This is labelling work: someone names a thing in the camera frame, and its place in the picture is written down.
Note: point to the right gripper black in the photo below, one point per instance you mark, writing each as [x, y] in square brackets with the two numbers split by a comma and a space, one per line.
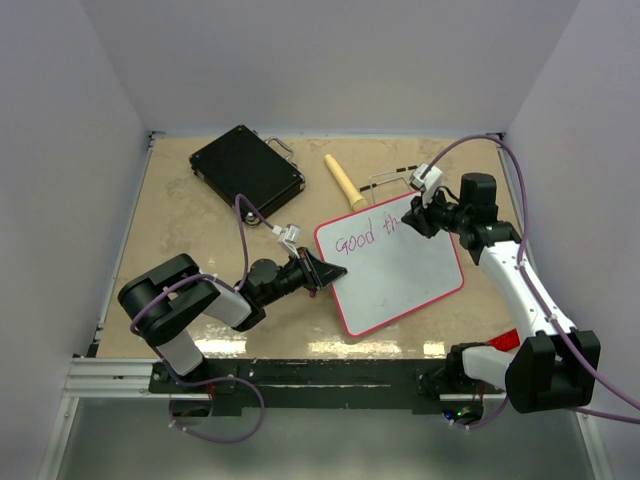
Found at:
[421, 223]

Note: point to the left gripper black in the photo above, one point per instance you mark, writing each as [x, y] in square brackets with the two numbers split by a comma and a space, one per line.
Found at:
[316, 272]

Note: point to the whiteboard with pink frame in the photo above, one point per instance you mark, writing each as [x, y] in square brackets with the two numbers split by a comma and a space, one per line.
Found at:
[392, 270]

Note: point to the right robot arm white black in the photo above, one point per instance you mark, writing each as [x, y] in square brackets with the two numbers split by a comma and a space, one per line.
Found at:
[550, 369]

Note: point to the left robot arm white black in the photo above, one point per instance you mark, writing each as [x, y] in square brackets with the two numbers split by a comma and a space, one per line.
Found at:
[164, 301]

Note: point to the black hard case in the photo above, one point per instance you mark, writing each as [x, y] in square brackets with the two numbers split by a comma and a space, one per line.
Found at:
[241, 162]

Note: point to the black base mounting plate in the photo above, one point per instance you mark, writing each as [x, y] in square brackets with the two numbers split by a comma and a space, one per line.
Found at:
[418, 385]

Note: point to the red cylindrical eraser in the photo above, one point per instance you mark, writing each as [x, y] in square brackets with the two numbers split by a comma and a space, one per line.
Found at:
[506, 342]

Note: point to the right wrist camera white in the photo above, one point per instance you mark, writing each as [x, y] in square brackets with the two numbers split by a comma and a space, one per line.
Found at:
[426, 180]

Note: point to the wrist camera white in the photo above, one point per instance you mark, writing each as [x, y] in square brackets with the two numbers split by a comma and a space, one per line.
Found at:
[426, 180]
[288, 238]

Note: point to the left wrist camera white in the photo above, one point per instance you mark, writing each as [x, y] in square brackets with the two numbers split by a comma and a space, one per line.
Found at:
[288, 238]

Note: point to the wire whiteboard stand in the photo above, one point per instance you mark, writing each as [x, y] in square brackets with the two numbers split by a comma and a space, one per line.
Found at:
[387, 177]

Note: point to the beige wooden handle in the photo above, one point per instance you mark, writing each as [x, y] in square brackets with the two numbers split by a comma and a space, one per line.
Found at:
[356, 200]

